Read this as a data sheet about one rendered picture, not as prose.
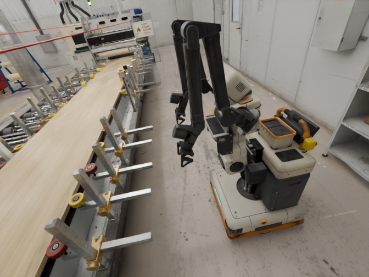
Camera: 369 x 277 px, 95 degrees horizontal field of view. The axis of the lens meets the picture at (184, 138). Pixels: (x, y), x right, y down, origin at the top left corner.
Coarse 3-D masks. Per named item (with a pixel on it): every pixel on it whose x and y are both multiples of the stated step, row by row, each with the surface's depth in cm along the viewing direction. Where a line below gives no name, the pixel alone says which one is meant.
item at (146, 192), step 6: (132, 192) 102; (138, 192) 101; (144, 192) 101; (150, 192) 101; (114, 198) 101; (120, 198) 100; (126, 198) 101; (132, 198) 102; (84, 204) 100; (90, 204) 100; (96, 204) 100
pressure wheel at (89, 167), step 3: (87, 165) 118; (90, 165) 118; (93, 165) 117; (84, 168) 116; (87, 168) 116; (90, 168) 116; (93, 168) 115; (96, 168) 118; (87, 171) 114; (90, 171) 114; (93, 171) 116; (87, 174) 115; (90, 174) 115; (93, 174) 120
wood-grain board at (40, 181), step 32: (128, 64) 372; (96, 96) 235; (64, 128) 171; (96, 128) 161; (32, 160) 134; (64, 160) 128; (0, 192) 111; (32, 192) 106; (64, 192) 102; (0, 224) 91; (32, 224) 88; (0, 256) 77; (32, 256) 75
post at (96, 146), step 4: (92, 144) 100; (96, 144) 101; (96, 148) 102; (100, 148) 104; (96, 152) 103; (100, 152) 104; (104, 152) 108; (100, 156) 106; (104, 156) 107; (100, 160) 108; (104, 160) 108; (108, 160) 111; (104, 164) 110; (108, 164) 110; (108, 168) 112; (112, 168) 114; (108, 172) 114; (112, 172) 115; (120, 180) 124; (116, 184) 122; (120, 184) 123
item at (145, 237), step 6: (144, 234) 84; (150, 234) 83; (114, 240) 83; (120, 240) 83; (126, 240) 83; (132, 240) 82; (138, 240) 82; (144, 240) 82; (150, 240) 83; (102, 246) 82; (108, 246) 82; (114, 246) 81; (120, 246) 82; (126, 246) 83; (72, 252) 82; (66, 258) 81; (72, 258) 82
